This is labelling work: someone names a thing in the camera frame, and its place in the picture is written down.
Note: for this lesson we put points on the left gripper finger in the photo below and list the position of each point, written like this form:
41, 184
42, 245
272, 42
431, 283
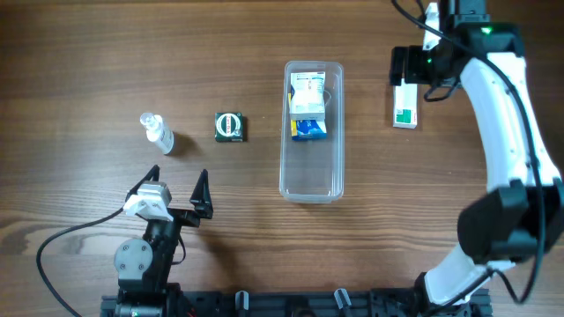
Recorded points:
152, 175
201, 197

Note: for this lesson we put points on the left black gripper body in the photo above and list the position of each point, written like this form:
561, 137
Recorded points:
181, 216

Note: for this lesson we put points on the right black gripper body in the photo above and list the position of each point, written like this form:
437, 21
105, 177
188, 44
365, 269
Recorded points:
396, 66

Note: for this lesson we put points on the white green medicine box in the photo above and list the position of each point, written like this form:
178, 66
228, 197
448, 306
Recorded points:
405, 107

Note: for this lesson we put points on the small white spray bottle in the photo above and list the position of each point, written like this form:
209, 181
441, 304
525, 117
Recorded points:
158, 132

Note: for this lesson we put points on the green square box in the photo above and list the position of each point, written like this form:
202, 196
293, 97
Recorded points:
229, 127

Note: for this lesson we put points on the white blue medicine box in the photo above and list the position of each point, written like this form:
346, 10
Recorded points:
307, 102

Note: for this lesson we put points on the blue yellow VapoDrops box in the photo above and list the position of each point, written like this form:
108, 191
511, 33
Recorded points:
308, 129

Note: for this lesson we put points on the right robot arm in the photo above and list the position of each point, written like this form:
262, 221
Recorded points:
520, 217

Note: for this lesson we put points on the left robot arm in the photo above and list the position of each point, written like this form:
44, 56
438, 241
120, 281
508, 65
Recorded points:
143, 265

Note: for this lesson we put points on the clear plastic container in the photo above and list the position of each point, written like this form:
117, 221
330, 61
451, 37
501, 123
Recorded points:
313, 170

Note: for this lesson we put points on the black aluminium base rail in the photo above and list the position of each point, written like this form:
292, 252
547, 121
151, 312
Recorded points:
374, 303

